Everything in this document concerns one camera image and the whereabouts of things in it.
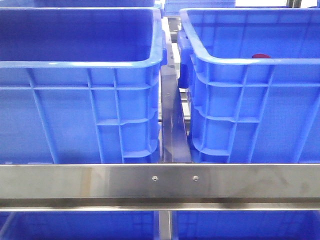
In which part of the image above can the red button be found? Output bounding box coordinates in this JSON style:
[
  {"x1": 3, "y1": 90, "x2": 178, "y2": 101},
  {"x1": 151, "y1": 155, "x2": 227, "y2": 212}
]
[{"x1": 252, "y1": 53, "x2": 271, "y2": 59}]

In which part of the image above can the steel centre divider bar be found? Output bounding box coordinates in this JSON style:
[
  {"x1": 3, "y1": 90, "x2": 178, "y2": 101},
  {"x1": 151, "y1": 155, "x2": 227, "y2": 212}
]
[{"x1": 160, "y1": 17, "x2": 192, "y2": 164}]

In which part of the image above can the large blue crate left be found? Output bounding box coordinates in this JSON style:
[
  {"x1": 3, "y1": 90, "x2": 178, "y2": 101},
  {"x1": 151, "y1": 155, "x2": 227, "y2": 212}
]
[{"x1": 0, "y1": 7, "x2": 167, "y2": 165}]

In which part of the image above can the large blue crate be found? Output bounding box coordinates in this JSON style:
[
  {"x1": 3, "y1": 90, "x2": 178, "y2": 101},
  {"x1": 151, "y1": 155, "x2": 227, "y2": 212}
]
[
  {"x1": 177, "y1": 8, "x2": 320, "y2": 164},
  {"x1": 0, "y1": 7, "x2": 167, "y2": 165}
]

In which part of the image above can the large blue crate right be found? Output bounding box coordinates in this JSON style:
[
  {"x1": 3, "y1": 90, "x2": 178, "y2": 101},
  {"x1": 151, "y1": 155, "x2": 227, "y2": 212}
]
[{"x1": 177, "y1": 8, "x2": 320, "y2": 164}]

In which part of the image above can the blue crate lower right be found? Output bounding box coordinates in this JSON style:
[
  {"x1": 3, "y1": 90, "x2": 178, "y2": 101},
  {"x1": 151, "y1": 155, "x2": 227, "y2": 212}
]
[{"x1": 174, "y1": 210, "x2": 320, "y2": 240}]

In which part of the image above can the blue crate rear right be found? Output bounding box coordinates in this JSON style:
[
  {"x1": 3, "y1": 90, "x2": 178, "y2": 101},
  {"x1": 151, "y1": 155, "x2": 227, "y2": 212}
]
[{"x1": 164, "y1": 0, "x2": 236, "y2": 16}]

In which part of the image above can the blue crate rear left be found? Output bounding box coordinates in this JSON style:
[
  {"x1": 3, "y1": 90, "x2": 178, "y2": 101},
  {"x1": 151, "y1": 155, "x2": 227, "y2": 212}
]
[{"x1": 33, "y1": 0, "x2": 164, "y2": 9}]

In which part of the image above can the blue crate lower left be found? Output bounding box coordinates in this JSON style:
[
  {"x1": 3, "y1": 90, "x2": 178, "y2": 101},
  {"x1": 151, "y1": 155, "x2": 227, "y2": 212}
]
[{"x1": 0, "y1": 211, "x2": 160, "y2": 240}]

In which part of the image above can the left rail screw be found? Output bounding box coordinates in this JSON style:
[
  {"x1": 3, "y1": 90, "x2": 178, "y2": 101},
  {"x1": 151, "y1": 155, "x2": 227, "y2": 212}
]
[{"x1": 152, "y1": 175, "x2": 158, "y2": 182}]

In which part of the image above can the rail screw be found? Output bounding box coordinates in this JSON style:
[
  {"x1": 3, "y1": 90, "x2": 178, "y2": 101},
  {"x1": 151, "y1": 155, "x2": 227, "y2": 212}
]
[
  {"x1": 192, "y1": 175, "x2": 199, "y2": 182},
  {"x1": 152, "y1": 175, "x2": 158, "y2": 182}
]

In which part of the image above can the right rail screw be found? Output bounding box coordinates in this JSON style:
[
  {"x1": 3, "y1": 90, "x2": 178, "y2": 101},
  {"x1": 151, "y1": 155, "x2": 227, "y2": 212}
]
[{"x1": 192, "y1": 175, "x2": 199, "y2": 182}]

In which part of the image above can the steel vertical post below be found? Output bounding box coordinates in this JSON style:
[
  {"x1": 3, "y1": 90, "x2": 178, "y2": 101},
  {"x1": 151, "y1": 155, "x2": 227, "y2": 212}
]
[{"x1": 158, "y1": 210, "x2": 173, "y2": 240}]

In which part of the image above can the steel shelf front rail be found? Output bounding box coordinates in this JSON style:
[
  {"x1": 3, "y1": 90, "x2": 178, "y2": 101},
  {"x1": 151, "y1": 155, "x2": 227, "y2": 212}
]
[{"x1": 0, "y1": 163, "x2": 320, "y2": 211}]

